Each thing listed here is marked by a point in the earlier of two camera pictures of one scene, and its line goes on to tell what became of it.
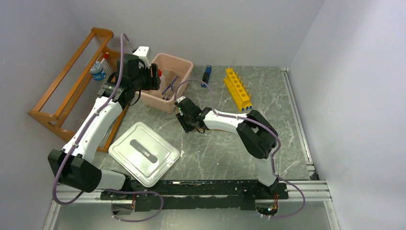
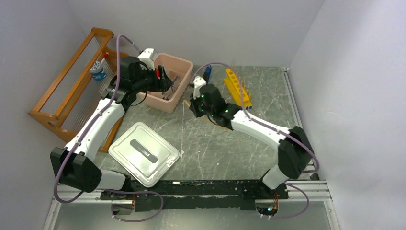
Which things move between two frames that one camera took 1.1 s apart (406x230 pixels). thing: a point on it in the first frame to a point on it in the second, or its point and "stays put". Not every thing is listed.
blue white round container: x=97 y=72 stays put
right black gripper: x=180 y=116 to x=193 y=107
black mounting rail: x=178 y=195 stays put
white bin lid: x=144 y=154 stays put
